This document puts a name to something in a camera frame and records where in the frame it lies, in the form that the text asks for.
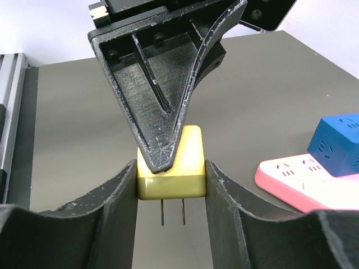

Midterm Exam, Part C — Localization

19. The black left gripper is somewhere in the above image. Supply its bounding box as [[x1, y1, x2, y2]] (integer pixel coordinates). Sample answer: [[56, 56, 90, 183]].
[[88, 0, 296, 173]]

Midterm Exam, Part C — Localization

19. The aluminium frame rail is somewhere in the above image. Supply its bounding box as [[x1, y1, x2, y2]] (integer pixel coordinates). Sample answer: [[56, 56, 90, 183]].
[[1, 53, 29, 203]]

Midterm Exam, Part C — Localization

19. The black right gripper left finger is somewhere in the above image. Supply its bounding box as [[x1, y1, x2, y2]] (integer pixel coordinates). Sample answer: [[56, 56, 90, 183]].
[[1, 160, 138, 268]]

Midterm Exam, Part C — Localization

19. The blue cube socket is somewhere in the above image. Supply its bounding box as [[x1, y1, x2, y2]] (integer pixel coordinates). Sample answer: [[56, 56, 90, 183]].
[[307, 113, 358, 177]]

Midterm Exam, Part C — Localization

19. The yellow plug adapter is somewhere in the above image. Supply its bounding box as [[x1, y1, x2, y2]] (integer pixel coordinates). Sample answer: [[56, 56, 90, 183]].
[[137, 125, 206, 226]]

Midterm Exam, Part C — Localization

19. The pink triangular power strip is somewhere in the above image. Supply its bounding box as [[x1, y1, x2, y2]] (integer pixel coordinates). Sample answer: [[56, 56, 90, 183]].
[[255, 154, 358, 212]]

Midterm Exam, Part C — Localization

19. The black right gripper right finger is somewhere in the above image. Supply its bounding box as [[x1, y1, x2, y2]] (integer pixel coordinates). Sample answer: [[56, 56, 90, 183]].
[[205, 160, 358, 268]]

